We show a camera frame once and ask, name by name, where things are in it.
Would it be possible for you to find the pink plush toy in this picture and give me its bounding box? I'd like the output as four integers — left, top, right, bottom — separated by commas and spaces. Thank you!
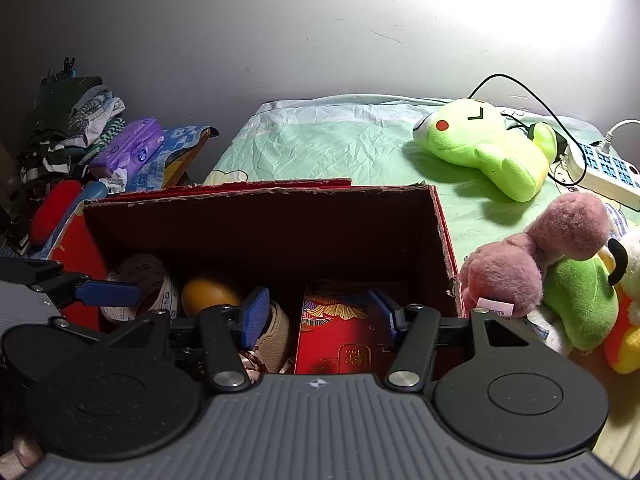
458, 192, 611, 318

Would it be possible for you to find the yellow orange plush toy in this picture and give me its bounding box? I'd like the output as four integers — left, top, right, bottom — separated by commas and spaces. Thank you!
599, 238, 639, 375

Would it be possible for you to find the green caterpillar plush toy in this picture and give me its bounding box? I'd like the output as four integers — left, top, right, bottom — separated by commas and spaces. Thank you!
542, 238, 628, 351

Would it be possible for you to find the black cable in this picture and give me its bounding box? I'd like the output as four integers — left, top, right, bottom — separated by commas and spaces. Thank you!
466, 72, 589, 189

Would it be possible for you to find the wooden gourd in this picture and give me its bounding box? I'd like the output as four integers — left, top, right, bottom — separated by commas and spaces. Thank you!
181, 278, 241, 318

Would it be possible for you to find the light green frog plush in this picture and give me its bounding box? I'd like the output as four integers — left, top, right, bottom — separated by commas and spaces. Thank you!
413, 99, 558, 203

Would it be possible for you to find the white power strip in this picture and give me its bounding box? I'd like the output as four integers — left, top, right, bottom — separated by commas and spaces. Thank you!
563, 142, 640, 210

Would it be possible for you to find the pile of folded clothes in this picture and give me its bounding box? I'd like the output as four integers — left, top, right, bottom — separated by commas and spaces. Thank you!
20, 58, 126, 184

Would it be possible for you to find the person's left hand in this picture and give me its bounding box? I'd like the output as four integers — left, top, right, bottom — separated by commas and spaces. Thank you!
0, 436, 43, 480

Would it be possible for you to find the blue checkered cloth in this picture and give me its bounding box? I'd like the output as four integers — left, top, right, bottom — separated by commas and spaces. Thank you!
126, 125, 219, 193

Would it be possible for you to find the red patterned gift packet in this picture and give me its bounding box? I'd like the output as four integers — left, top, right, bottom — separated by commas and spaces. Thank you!
294, 292, 396, 378

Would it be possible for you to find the red cardboard box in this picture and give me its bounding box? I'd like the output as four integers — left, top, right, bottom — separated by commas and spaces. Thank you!
50, 179, 460, 362

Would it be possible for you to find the roll of printed tape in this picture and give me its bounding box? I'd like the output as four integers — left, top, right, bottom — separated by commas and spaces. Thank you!
100, 255, 179, 323

